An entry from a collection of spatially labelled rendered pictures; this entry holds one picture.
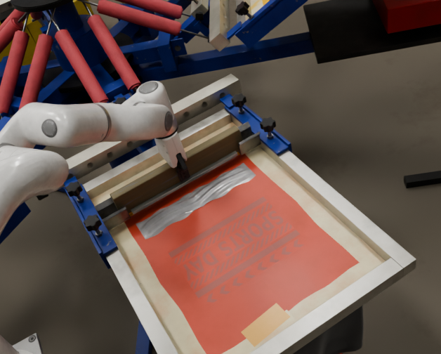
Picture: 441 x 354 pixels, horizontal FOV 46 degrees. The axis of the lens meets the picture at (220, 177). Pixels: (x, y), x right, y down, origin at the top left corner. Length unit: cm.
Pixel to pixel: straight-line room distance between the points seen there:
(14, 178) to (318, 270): 71
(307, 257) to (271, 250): 9
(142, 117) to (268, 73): 248
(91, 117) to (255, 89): 245
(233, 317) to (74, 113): 57
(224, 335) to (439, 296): 133
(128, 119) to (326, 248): 56
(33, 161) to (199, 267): 56
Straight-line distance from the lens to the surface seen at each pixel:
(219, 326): 122
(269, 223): 136
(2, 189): 92
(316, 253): 129
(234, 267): 129
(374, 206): 263
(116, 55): 185
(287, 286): 124
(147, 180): 142
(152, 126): 116
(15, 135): 108
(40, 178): 94
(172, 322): 125
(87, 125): 105
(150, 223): 145
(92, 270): 273
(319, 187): 138
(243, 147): 151
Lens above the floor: 200
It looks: 44 degrees down
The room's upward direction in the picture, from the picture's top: 17 degrees counter-clockwise
